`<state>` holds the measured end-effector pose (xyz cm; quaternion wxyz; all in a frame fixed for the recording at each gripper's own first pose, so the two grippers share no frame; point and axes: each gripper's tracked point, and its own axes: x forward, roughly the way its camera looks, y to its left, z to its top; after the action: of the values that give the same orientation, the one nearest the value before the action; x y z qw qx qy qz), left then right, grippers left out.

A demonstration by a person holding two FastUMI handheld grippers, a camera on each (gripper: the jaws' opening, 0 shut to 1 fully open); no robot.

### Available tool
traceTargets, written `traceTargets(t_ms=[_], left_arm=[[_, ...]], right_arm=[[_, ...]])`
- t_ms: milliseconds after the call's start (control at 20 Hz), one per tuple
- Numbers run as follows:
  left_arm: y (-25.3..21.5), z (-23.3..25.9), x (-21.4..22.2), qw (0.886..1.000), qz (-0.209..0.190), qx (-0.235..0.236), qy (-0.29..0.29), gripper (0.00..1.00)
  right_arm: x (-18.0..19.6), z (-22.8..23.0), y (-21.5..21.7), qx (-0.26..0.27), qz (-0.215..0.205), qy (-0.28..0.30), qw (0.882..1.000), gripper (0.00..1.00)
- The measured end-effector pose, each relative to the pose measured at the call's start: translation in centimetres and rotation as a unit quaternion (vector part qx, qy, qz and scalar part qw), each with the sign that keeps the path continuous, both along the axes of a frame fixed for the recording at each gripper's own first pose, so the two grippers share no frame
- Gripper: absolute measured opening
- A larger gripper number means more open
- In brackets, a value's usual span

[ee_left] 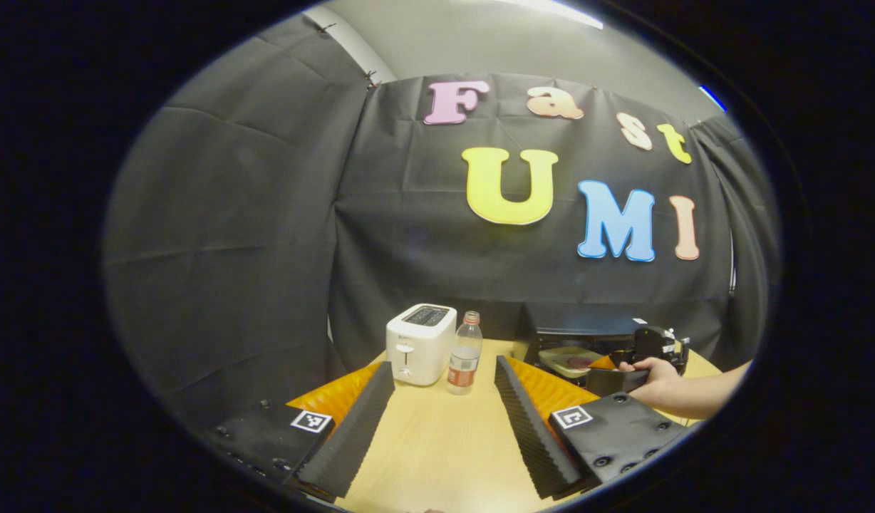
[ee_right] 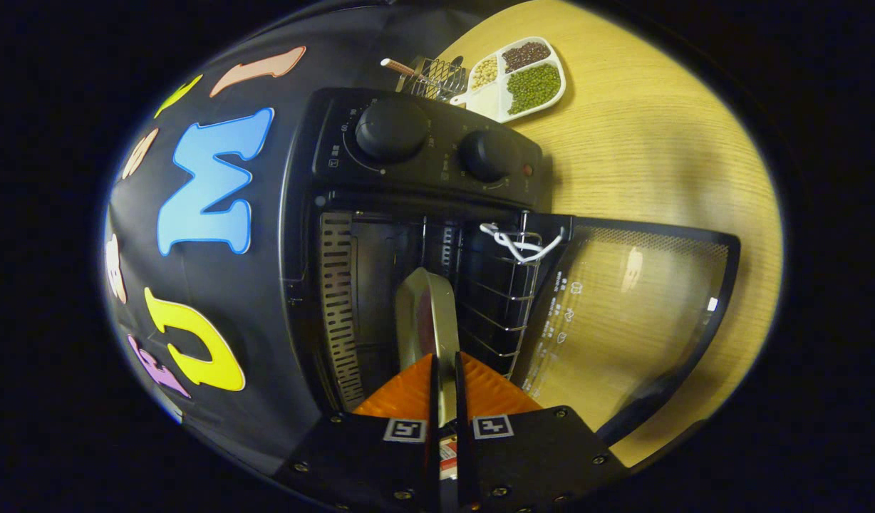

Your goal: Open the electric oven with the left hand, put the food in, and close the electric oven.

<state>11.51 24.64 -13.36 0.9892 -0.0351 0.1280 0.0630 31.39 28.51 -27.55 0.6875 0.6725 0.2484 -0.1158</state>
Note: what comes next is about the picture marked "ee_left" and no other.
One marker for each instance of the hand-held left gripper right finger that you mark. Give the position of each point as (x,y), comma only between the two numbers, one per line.
(530,427)

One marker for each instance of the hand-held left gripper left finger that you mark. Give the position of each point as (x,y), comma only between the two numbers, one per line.
(359,427)

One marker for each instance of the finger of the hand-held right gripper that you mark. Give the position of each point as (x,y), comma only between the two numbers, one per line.
(608,381)

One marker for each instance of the white divided food plate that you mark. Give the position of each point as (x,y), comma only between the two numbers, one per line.
(562,358)

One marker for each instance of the black electric oven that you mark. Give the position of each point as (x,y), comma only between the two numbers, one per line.
(580,320)

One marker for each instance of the clear plastic water bottle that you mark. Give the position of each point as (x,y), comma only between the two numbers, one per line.
(464,363)

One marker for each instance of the white toaster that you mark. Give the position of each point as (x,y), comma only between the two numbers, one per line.
(420,349)

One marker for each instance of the black backdrop cloth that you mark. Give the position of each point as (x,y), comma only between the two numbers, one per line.
(231,249)

